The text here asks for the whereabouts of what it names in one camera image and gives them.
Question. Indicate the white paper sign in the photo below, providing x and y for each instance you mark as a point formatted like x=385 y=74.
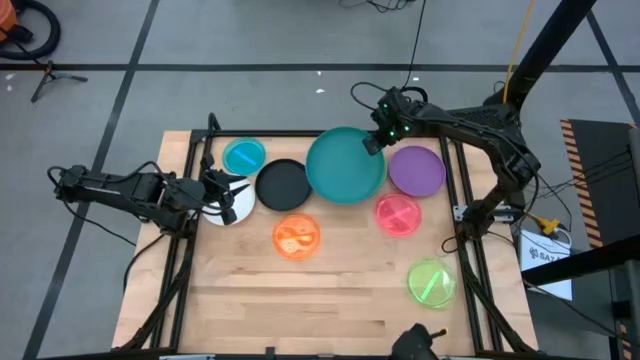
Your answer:
x=545 y=260

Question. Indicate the pink translucent plastic plate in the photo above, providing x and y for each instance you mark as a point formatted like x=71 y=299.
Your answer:
x=398 y=215

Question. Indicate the black camera rig beam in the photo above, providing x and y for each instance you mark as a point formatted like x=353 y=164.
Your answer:
x=550 y=45
x=580 y=262

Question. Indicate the purple plastic plate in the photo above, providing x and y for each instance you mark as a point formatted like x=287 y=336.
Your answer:
x=417 y=171

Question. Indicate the black hazard-striped floor mat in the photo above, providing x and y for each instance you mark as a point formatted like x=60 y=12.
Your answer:
x=600 y=160

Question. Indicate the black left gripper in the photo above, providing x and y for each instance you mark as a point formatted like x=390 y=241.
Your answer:
x=212 y=190

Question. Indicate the orange vacuum cleaner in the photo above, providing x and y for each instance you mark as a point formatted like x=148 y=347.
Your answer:
x=6 y=17

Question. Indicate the blue translucent plastic plate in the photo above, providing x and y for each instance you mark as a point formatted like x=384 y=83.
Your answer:
x=244 y=156

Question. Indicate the teal plastic plate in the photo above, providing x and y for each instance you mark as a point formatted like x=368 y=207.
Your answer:
x=342 y=167

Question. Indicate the white plastic plate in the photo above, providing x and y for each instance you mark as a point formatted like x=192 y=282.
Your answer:
x=245 y=206

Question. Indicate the yellow plug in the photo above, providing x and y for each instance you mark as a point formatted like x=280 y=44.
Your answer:
x=549 y=226

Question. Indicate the black plastic plate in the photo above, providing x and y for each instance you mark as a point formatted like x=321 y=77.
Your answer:
x=283 y=185

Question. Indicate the orange translucent plastic plate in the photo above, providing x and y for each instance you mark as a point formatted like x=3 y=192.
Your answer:
x=296 y=237

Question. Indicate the black table frame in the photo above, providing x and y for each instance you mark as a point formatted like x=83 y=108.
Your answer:
x=280 y=133

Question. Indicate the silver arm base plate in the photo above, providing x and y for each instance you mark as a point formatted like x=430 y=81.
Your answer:
x=502 y=214

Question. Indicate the black tripod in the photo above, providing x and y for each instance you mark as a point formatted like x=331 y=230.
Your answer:
x=50 y=76

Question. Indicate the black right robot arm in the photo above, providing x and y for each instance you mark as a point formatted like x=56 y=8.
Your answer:
x=480 y=130

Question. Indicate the black table-level camera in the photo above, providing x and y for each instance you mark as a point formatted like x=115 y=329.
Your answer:
x=412 y=345

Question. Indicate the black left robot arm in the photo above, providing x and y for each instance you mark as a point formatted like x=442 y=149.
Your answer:
x=125 y=192

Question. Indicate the light green translucent plate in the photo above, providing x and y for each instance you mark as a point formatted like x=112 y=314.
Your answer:
x=432 y=283

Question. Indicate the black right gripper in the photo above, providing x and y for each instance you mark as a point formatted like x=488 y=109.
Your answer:
x=397 y=115

